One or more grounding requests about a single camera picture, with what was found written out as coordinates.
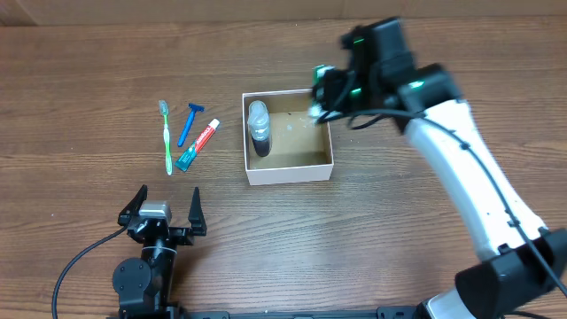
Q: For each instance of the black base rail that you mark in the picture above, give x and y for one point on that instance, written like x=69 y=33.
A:
x=301 y=314

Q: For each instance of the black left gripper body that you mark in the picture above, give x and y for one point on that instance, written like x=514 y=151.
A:
x=182 y=236

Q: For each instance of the white cardboard box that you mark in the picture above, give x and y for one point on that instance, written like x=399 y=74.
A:
x=301 y=150

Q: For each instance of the clear bottle with dark liquid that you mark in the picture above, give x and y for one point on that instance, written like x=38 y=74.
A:
x=259 y=126

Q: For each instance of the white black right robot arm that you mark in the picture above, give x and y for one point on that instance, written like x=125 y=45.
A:
x=519 y=257

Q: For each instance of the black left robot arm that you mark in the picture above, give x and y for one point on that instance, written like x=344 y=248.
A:
x=144 y=284

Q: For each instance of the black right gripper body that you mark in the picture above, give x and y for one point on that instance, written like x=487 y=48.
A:
x=342 y=91

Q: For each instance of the green toothbrush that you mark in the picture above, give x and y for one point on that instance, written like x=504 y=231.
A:
x=163 y=108

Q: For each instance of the blue disposable razor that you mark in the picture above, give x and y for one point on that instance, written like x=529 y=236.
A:
x=194 y=109

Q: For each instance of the green soap box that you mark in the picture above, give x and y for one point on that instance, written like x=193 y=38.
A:
x=315 y=111

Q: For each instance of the red green toothpaste tube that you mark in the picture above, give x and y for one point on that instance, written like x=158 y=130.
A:
x=184 y=162

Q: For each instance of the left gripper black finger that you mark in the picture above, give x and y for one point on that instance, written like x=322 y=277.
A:
x=133 y=207
x=196 y=216

